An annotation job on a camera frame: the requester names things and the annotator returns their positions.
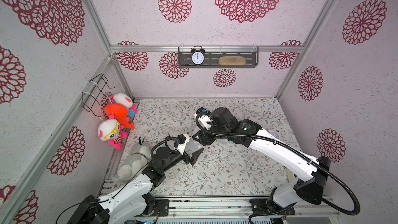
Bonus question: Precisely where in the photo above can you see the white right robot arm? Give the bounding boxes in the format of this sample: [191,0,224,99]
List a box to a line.
[195,107,361,223]

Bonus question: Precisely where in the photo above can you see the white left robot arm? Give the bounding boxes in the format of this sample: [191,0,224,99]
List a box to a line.
[68,134,204,224]

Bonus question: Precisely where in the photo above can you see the grey white husky plush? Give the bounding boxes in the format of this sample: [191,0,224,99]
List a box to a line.
[113,137,151,183]

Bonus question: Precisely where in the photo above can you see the white alarm clock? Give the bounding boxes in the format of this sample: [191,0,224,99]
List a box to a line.
[269,131,280,139]

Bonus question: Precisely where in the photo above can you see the white plush yellow glasses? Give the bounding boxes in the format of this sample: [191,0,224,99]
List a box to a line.
[97,115,127,149]

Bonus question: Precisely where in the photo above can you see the red orange plush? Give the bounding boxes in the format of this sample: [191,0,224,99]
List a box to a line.
[104,103,134,130]

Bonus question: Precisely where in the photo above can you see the white pink plush upper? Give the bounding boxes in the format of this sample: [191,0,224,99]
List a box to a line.
[110,93,136,110]

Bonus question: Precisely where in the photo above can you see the black alarm clock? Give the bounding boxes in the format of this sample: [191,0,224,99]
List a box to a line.
[191,45,206,65]

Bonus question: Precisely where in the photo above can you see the grey wall shelf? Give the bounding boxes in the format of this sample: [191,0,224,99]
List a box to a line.
[177,46,259,68]

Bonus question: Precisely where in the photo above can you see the black wire basket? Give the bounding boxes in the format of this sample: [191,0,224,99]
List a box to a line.
[80,73,115,117]

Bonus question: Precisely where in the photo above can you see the metal base rail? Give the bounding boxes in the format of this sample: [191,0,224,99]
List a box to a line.
[99,195,340,224]

